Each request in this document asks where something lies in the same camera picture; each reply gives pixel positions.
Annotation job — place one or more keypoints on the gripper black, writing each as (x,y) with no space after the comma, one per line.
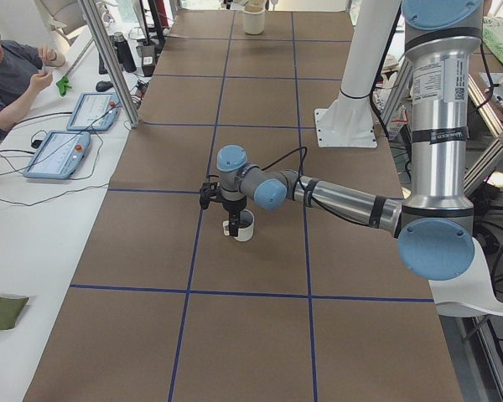
(234,206)

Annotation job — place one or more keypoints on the white mug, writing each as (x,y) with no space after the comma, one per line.
(246,226)

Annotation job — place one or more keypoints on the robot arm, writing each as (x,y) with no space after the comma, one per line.
(433,226)

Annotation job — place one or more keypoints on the upper blue teach pendant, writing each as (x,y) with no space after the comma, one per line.
(95,111)

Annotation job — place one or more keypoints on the blue teach pendant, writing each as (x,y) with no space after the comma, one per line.
(59,155)
(95,111)

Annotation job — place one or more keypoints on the lower blue teach pendant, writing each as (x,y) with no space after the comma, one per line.
(59,155)

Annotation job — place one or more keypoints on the grey computer mouse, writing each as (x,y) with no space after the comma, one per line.
(103,85)

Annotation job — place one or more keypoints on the black water bottle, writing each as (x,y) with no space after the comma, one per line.
(124,53)

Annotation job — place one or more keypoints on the cream plastic bin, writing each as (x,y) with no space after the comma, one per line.
(253,14)

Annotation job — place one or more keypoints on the green bean bag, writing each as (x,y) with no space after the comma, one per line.
(10,310)

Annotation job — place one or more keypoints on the seated person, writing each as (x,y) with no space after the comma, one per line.
(23,75)

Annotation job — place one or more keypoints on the white pedestal column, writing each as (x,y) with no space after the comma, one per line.
(348,121)

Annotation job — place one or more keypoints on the aluminium frame post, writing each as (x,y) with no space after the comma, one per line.
(106,49)

